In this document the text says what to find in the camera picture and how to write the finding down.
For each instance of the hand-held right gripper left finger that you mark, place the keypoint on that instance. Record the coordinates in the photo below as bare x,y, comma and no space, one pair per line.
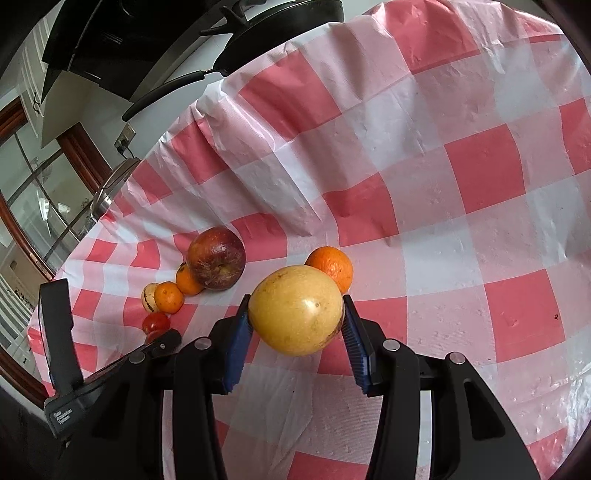
238,350

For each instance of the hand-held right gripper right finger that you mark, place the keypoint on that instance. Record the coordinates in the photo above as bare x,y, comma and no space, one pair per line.
355,350

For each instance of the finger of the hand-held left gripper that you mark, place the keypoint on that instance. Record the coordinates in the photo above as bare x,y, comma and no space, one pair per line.
166,340

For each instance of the red tomato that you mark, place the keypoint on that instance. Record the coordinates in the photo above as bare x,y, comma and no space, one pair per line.
155,322
150,340

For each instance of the yellow passion fruit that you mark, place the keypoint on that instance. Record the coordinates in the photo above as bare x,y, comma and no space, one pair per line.
295,309

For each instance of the large orange tangerine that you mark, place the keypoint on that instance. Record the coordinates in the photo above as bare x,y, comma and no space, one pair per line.
334,270

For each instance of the small orange tangerine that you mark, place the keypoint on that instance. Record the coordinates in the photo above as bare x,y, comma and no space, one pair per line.
188,279
168,297

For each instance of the striped pepino melon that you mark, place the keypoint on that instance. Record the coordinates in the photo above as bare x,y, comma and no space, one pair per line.
147,297

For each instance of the large red-brown apple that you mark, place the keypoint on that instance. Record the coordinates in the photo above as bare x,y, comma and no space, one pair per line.
214,258

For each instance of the glass sliding door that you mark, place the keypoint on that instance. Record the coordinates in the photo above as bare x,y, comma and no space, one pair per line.
41,217

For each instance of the red white checkered tablecloth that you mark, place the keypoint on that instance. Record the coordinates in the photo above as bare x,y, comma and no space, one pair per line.
461,230

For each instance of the black range hood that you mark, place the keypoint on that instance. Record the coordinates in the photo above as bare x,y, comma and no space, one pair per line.
101,41

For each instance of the black frying pan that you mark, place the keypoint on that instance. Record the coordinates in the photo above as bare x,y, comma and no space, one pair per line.
277,32

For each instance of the brown wooden door frame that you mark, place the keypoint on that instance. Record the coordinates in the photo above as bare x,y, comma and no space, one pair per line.
81,152

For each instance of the wall power socket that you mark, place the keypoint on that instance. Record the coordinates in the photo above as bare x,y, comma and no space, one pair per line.
125,137

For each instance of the white wall cabinet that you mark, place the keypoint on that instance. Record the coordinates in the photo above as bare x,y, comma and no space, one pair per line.
34,69

